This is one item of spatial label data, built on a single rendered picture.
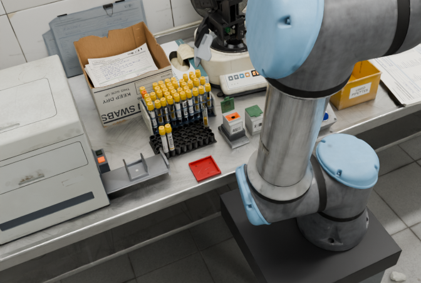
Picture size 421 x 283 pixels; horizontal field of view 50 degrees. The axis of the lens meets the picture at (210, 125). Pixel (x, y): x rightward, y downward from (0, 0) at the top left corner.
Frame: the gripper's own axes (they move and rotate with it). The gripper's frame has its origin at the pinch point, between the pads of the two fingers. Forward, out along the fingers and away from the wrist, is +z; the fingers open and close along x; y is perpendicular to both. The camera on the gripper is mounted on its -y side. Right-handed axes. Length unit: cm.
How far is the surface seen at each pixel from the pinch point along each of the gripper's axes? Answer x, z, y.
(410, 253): 68, 112, 39
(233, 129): -1.3, 20.2, 7.6
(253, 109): 6.8, 18.7, 5.4
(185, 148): -14.6, 23.7, 3.5
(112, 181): -36.3, 21.0, 5.0
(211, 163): -10.7, 24.7, 11.1
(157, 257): -25, 114, -20
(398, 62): 62, 24, 9
